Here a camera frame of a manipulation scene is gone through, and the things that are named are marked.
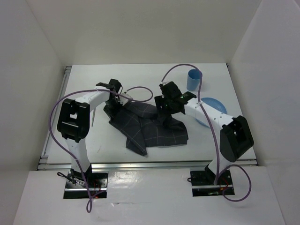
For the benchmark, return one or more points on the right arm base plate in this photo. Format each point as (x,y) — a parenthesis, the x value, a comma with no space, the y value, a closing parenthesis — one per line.
(202,186)

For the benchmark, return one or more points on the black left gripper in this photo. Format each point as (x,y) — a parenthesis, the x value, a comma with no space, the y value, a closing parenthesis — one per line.
(111,114)

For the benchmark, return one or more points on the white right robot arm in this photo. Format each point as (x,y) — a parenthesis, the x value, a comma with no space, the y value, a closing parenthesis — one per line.
(232,135)

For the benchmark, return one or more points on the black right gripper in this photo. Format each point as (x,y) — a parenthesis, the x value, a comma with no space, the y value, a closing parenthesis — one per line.
(160,101)

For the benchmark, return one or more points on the blue plastic cup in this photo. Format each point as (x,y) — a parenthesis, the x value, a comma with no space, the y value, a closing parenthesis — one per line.
(194,77)

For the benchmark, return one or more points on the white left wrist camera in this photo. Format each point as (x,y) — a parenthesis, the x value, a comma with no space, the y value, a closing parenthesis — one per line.
(124,98)

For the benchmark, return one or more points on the dark grey checked cloth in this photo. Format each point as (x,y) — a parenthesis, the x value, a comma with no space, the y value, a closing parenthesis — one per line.
(141,124)

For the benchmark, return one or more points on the silver metal spoon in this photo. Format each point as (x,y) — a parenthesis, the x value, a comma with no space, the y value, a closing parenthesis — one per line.
(93,117)

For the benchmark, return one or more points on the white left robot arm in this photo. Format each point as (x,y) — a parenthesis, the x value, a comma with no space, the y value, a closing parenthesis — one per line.
(74,122)

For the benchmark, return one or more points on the blue plastic plate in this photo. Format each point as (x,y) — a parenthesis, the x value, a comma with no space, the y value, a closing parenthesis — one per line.
(214,103)

